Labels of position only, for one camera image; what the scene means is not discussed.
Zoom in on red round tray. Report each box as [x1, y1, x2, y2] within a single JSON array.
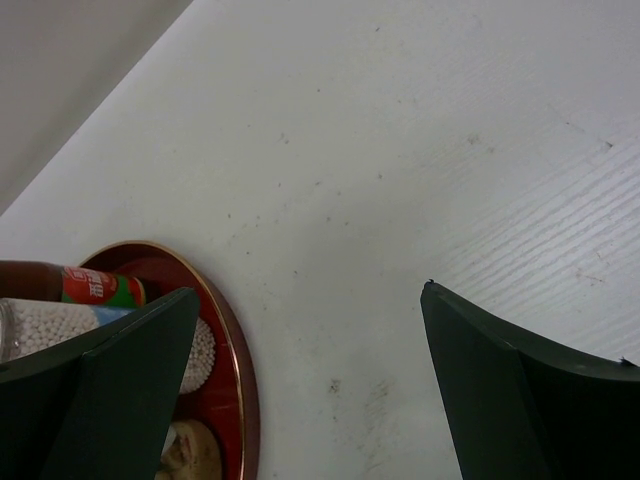
[[81, 241, 261, 479]]

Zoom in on white bead jar blue label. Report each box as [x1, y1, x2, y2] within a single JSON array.
[[1, 298, 216, 394]]

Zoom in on sauce bottle green label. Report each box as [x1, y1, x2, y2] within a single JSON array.
[[1, 260, 152, 309]]

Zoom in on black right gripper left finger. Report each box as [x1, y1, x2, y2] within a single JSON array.
[[1, 288, 200, 479]]

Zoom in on black-lid seasoning jar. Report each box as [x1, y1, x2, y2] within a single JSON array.
[[155, 419, 223, 480]]

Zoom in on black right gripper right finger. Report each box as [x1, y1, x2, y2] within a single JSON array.
[[421, 281, 639, 479]]

